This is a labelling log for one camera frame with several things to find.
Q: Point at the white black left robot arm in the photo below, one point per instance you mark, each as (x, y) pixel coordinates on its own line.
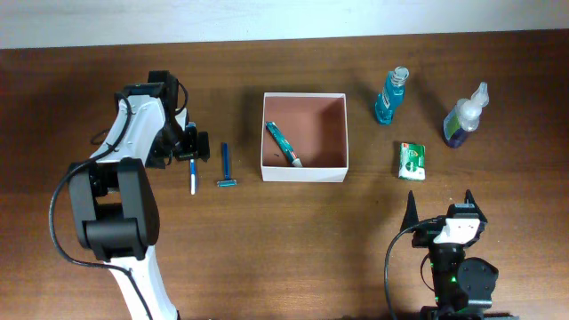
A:
(115, 211)

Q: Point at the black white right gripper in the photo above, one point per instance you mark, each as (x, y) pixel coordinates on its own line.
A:
(426, 233)

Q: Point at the blue mouthwash bottle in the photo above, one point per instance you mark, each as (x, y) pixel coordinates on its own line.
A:
(391, 96)

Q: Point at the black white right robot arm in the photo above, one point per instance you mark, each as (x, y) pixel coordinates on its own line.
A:
(462, 286)

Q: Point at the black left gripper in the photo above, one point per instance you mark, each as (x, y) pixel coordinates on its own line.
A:
(194, 147)

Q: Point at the green Dettol soap bar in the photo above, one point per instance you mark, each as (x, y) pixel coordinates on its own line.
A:
(412, 162)

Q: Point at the clear purple foam soap bottle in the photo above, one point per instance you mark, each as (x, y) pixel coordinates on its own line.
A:
(464, 118)

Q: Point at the white cardboard box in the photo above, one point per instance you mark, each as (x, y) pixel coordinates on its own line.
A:
(316, 125)

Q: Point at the blue disposable razor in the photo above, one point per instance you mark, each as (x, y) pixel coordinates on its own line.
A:
(227, 181)

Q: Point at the blue white toothbrush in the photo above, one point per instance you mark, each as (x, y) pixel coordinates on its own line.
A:
(192, 166)

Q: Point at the teal white toothpaste tube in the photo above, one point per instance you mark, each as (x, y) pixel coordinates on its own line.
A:
(283, 144)

